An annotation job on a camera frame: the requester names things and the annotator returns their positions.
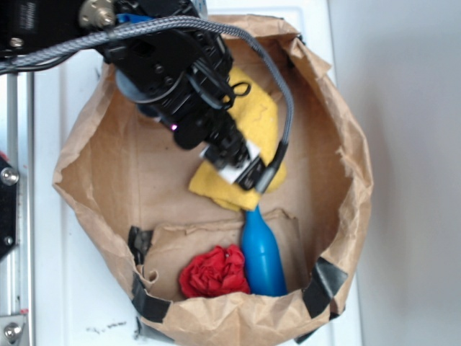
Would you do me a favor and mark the grey braided cable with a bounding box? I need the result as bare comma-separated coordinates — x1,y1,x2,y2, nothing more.
0,16,295,194

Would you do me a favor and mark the aluminium frame rail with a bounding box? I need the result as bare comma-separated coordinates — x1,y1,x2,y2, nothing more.
1,74,35,345

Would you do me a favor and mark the brown paper bag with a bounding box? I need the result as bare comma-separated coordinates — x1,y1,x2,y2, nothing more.
53,15,373,345

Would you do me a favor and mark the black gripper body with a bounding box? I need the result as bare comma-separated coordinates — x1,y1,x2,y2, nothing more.
108,29,251,169

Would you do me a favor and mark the yellow cloth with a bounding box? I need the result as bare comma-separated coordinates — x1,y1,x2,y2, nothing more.
189,67,278,211

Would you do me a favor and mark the black metal bracket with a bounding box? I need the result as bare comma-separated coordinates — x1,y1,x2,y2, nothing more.
0,151,19,260

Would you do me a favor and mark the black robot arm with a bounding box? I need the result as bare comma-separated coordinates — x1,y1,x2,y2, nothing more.
1,1,251,170

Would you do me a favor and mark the blue plastic bottle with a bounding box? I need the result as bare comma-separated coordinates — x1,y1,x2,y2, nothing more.
241,206,287,297

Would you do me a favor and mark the red crumpled cloth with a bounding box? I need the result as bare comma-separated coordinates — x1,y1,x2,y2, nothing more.
179,244,251,298

